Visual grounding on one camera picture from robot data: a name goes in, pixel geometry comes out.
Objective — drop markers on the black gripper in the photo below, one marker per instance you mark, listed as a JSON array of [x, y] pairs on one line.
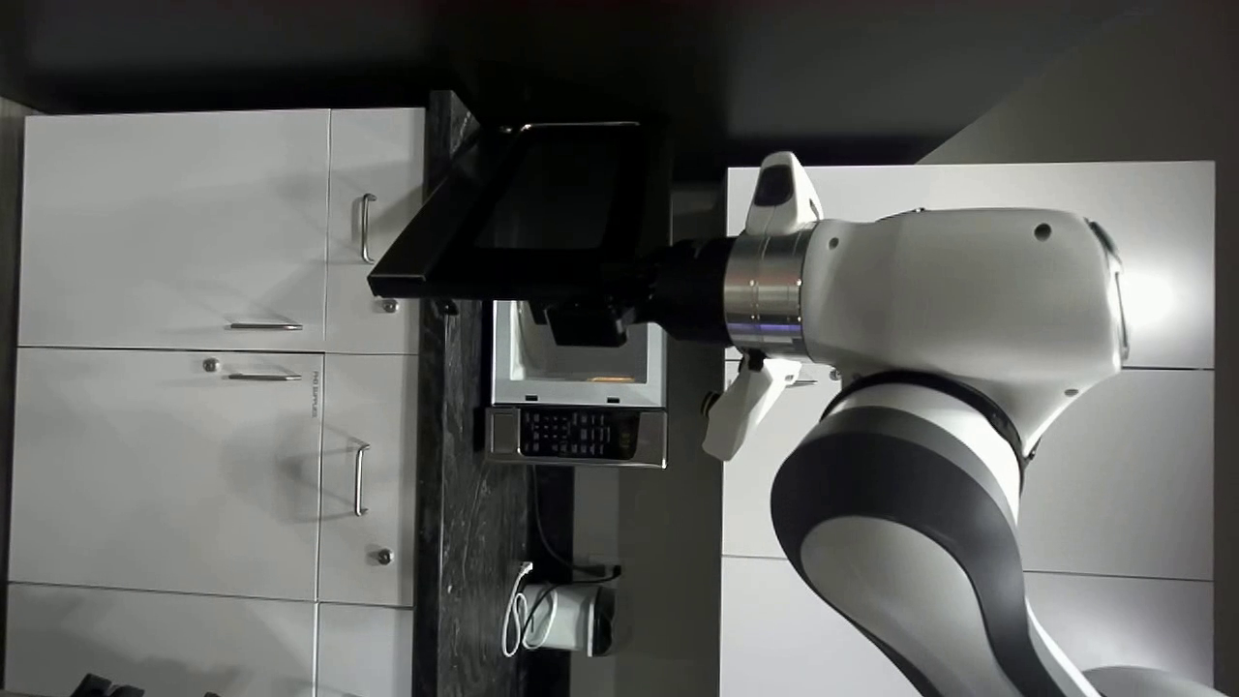
[[684, 290]]

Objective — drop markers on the black microwave door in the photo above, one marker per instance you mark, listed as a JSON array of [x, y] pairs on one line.
[[517, 273]]

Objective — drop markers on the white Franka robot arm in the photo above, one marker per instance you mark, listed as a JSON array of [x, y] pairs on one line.
[[953, 311]]

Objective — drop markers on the small metal cabinet knob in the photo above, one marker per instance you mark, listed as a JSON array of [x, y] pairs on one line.
[[385, 307], [385, 555]]

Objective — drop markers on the white cabinet drawer front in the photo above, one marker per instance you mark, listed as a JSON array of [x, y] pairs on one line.
[[389, 155], [389, 410], [370, 650]]

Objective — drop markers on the black equipment piece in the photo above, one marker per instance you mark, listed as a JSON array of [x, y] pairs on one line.
[[110, 686]]

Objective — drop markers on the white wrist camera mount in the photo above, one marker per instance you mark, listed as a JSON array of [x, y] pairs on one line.
[[743, 409]]

